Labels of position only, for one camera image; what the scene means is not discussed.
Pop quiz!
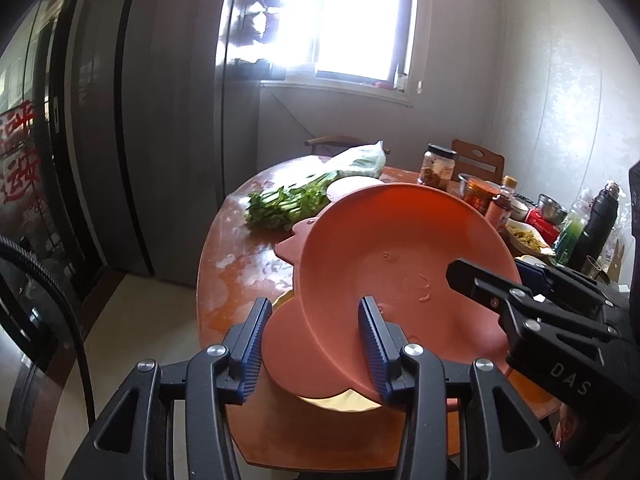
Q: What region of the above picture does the brown sauce bottle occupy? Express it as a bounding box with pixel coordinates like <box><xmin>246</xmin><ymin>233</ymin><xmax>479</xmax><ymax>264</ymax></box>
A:
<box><xmin>487</xmin><ymin>175</ymin><xmax>519</xmax><ymax>233</ymax></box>

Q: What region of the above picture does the bagged green leafy vegetable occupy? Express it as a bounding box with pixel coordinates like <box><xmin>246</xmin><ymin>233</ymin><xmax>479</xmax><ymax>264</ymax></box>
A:
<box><xmin>244</xmin><ymin>141</ymin><xmax>388</xmax><ymax>232</ymax></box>

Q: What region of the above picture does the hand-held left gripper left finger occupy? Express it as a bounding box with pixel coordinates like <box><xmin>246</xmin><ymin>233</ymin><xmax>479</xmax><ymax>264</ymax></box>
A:
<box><xmin>62</xmin><ymin>297</ymin><xmax>273</xmax><ymax>480</ymax></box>

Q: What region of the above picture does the white plate of cooked food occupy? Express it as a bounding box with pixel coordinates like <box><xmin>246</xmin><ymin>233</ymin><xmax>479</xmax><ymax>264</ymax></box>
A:
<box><xmin>505</xmin><ymin>220</ymin><xmax>557</xmax><ymax>257</ymax></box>

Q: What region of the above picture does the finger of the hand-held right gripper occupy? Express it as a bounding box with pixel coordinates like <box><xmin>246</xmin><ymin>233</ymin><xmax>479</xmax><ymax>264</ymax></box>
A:
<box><xmin>515</xmin><ymin>255</ymin><xmax>632</xmax><ymax>322</ymax></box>
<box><xmin>446</xmin><ymin>258</ymin><xmax>626</xmax><ymax>356</ymax></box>

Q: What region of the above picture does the glass jar with dark lid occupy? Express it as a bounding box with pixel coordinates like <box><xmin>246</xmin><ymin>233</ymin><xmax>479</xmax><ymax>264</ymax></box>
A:
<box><xmin>419</xmin><ymin>143</ymin><xmax>458</xmax><ymax>191</ymax></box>

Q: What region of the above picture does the small steel bowl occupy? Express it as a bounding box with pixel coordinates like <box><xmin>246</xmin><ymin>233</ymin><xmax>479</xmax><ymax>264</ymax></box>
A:
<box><xmin>537</xmin><ymin>193</ymin><xmax>569</xmax><ymax>226</ymax></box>

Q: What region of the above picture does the green drink bottle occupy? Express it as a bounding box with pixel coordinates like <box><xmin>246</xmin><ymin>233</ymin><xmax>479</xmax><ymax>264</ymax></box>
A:
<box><xmin>554</xmin><ymin>189</ymin><xmax>594</xmax><ymax>267</ymax></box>

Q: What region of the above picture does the grey refrigerator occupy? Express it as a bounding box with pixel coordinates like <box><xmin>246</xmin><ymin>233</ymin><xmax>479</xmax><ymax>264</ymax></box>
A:
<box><xmin>65</xmin><ymin>0</ymin><xmax>261</xmax><ymax>291</ymax></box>

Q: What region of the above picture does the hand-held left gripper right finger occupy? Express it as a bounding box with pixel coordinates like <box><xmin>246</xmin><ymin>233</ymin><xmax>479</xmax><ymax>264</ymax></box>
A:
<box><xmin>357</xmin><ymin>296</ymin><xmax>571</xmax><ymax>480</ymax></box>

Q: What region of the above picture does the black cable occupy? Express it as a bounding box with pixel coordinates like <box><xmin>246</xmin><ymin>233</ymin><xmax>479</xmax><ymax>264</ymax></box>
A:
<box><xmin>0</xmin><ymin>234</ymin><xmax>97</xmax><ymax>427</ymax></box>

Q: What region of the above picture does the large steel bowl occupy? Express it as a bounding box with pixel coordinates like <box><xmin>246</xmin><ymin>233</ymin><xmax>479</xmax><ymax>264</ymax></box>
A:
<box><xmin>458</xmin><ymin>173</ymin><xmax>490</xmax><ymax>196</ymax></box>

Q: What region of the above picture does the wooden chair with cutout back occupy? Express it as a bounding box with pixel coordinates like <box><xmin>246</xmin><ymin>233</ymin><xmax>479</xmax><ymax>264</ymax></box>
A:
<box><xmin>451</xmin><ymin>140</ymin><xmax>506</xmax><ymax>186</ymax></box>

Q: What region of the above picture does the window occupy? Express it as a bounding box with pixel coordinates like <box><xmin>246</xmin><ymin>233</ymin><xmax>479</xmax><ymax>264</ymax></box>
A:
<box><xmin>260</xmin><ymin>0</ymin><xmax>432</xmax><ymax>107</ymax></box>

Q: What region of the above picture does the black thermos bottle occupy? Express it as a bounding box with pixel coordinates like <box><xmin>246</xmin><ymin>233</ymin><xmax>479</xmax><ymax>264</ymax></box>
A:
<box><xmin>567</xmin><ymin>181</ymin><xmax>622</xmax><ymax>272</ymax></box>

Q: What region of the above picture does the red tissue pack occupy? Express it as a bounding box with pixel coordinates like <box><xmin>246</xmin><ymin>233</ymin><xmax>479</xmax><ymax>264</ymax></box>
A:
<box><xmin>524</xmin><ymin>207</ymin><xmax>564</xmax><ymax>247</ymax></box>

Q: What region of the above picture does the dark glass door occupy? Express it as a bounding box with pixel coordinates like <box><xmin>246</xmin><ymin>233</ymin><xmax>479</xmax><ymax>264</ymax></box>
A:
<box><xmin>0</xmin><ymin>0</ymin><xmax>107</xmax><ymax>371</ymax></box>

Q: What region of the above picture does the small white bowl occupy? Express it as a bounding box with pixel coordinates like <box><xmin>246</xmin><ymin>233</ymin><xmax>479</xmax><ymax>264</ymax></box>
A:
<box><xmin>326</xmin><ymin>176</ymin><xmax>381</xmax><ymax>201</ymax></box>

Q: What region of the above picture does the yellow plastic plate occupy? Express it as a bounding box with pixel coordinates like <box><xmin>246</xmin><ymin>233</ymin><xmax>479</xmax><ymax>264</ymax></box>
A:
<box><xmin>272</xmin><ymin>290</ymin><xmax>386</xmax><ymax>413</ymax></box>

